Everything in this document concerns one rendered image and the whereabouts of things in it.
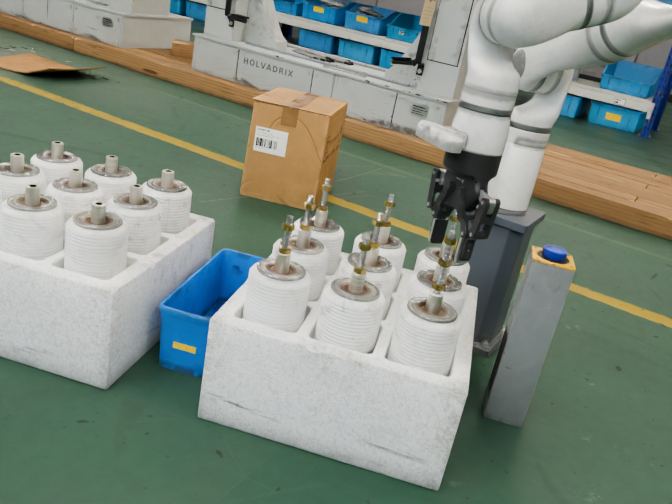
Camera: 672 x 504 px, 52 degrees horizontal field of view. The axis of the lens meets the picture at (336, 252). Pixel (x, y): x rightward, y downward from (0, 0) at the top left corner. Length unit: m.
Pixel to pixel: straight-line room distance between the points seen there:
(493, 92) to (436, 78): 2.22
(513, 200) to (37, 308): 0.89
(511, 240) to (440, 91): 1.78
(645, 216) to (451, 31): 1.10
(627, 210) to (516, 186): 1.45
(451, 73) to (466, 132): 2.19
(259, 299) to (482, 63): 0.46
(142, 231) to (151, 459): 0.39
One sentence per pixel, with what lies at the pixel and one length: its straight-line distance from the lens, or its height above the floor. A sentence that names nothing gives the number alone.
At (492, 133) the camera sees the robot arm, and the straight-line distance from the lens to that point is 0.91.
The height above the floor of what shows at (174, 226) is 0.19.
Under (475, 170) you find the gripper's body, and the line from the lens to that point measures 0.91.
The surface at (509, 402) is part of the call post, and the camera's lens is 1.27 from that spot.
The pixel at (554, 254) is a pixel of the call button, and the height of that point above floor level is 0.33.
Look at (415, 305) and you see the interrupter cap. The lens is 1.02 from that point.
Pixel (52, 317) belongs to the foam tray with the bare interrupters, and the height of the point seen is 0.10.
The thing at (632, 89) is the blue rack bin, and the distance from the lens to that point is 5.53.
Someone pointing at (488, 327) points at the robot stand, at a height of 0.06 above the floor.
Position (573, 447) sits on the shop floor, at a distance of 1.31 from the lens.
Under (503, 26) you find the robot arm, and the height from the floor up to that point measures 0.66.
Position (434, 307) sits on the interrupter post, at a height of 0.26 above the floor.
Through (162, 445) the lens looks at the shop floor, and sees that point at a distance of 1.08.
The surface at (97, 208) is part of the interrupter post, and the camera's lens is 1.13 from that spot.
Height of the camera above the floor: 0.68
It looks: 22 degrees down
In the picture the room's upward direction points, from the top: 11 degrees clockwise
